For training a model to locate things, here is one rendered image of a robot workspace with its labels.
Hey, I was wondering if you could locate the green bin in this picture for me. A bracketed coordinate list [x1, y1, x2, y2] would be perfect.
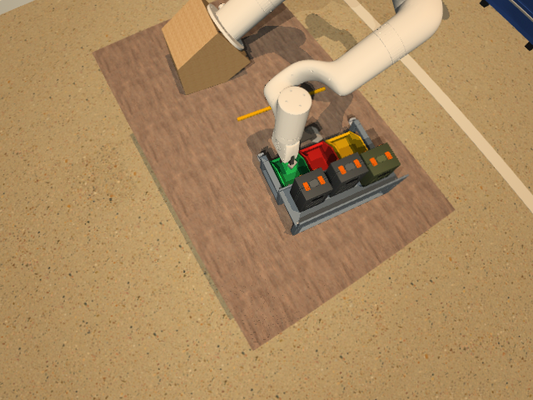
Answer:
[269, 153, 310, 188]

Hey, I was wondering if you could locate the grey metal shelf rack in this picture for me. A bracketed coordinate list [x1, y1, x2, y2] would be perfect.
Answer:
[257, 117, 409, 236]

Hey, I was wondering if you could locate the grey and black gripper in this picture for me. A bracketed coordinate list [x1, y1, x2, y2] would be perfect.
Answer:
[271, 130, 300, 165]

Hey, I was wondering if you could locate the red open bin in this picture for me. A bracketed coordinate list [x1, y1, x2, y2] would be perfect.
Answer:
[299, 141, 339, 171]

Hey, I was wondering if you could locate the yellow bar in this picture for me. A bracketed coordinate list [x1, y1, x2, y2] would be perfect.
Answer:
[237, 87, 325, 122]

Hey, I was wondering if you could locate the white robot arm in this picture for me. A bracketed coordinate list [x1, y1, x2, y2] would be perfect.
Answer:
[207, 0, 443, 144]

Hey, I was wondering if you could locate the black tool case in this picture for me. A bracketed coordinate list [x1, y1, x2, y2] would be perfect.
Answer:
[325, 152, 368, 198]

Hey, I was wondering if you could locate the dark grey case with orange latches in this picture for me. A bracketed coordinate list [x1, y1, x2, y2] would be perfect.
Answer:
[290, 167, 333, 213]

